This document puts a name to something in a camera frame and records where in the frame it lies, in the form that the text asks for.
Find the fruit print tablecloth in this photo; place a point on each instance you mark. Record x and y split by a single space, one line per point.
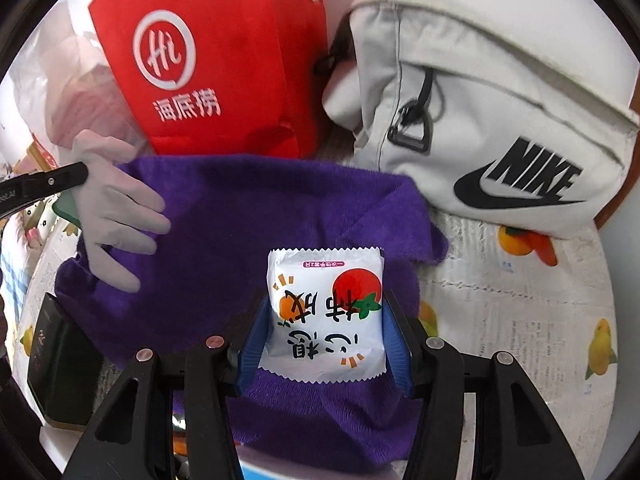
500 310

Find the white orange print snack packet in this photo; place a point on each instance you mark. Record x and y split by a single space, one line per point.
325 310

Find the purple towel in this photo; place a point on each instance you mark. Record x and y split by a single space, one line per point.
275 200

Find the pale grey glove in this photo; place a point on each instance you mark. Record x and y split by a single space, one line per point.
115 210

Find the red paper bag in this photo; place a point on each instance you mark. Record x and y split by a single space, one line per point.
225 35

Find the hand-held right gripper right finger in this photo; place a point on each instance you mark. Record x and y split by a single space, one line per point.
400 350

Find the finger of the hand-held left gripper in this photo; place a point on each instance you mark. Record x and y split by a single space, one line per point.
45 185

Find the white plastic bag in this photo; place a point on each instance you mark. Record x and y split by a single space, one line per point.
65 90

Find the white canvas sling bag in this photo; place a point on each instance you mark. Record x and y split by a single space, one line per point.
500 85

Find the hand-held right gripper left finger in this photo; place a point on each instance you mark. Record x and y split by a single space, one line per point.
252 350

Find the red orange box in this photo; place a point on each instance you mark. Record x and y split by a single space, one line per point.
45 155

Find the green flat item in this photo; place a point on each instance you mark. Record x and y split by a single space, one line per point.
67 212

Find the black box with gold edge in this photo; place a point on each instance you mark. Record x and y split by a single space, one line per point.
60 360

